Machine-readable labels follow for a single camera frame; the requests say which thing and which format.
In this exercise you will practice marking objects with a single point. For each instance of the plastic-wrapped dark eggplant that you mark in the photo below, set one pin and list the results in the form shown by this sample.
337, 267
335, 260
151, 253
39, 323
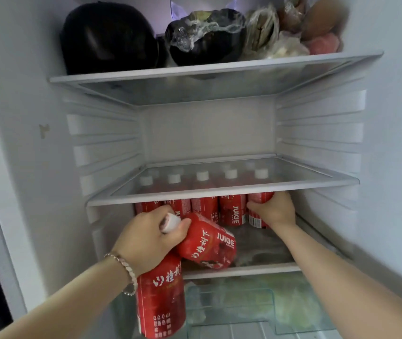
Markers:
208, 42

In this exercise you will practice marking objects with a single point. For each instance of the person's left thumb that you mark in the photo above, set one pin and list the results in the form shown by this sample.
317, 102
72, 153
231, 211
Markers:
179, 230

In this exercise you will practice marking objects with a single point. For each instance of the dark round eggplant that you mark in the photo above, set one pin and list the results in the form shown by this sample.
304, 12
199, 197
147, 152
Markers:
107, 38

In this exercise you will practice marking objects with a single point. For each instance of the fridge interior light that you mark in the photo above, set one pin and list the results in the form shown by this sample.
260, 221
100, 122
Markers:
204, 2

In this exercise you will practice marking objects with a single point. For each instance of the person's left forearm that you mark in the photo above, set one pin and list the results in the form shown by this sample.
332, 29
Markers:
66, 303

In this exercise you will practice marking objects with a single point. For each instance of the brown food in plastic wrap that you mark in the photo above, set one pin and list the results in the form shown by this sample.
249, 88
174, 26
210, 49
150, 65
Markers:
322, 15

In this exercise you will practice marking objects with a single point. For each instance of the white plastic food bag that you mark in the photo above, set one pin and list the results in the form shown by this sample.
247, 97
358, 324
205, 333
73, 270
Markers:
289, 47

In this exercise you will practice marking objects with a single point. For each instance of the person's right thumb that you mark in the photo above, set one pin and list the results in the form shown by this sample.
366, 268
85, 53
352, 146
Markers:
257, 207

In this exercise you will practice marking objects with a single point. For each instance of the person's right hand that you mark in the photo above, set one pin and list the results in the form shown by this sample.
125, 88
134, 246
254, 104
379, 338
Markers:
277, 210

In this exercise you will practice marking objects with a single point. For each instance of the clear crisper drawer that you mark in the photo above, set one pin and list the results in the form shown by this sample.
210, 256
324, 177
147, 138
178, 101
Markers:
236, 314

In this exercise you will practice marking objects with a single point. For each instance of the row of red bottles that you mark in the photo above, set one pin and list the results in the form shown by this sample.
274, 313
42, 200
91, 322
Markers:
231, 208

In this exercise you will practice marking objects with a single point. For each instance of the person's left hand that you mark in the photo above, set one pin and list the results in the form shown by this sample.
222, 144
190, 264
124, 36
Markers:
140, 240

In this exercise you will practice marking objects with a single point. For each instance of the person's right forearm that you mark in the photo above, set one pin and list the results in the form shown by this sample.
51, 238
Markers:
342, 289

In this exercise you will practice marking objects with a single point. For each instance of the clear bag of brown food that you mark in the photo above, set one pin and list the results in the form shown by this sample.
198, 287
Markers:
261, 31

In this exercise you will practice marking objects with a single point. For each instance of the red juice bottle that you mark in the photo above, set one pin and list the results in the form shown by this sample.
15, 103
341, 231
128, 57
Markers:
257, 222
209, 243
162, 300

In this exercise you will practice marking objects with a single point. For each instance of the green leafy vegetable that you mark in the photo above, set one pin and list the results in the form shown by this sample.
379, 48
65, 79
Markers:
292, 303

